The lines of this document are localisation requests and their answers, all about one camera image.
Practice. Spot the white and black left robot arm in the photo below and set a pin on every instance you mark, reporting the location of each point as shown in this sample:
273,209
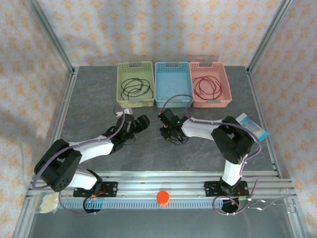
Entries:
94,148

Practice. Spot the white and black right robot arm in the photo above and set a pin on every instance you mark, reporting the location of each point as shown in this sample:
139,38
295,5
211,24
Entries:
198,129

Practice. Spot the blue plastic basket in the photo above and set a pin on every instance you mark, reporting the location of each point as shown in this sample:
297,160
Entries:
173,74

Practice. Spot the green plastic basket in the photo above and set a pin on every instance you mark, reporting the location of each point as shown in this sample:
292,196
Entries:
135,72

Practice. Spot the pink plastic basket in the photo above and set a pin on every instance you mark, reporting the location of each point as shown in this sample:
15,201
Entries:
210,72

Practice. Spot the orange round cap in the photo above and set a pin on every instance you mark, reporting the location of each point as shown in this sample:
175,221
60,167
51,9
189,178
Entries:
163,197

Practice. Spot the blue white wipes pack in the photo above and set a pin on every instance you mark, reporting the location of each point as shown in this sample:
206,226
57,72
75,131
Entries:
255,127

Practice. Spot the plastic bag with beige cloth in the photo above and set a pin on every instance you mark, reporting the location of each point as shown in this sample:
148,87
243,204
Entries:
49,202

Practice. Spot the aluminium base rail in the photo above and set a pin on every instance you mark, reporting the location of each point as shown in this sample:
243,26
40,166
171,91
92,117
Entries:
148,184

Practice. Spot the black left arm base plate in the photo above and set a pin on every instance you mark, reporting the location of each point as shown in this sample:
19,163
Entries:
111,189

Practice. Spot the aluminium side rail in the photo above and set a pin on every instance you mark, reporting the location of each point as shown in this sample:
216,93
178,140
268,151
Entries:
62,119
256,99

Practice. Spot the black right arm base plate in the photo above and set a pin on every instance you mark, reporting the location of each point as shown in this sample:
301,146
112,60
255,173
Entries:
210,189

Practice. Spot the aluminium frame post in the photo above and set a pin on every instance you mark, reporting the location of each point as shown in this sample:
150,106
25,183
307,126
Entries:
54,39
267,39

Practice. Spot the aluminium frame leg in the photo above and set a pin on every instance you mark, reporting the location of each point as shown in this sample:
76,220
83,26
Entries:
301,220
23,220

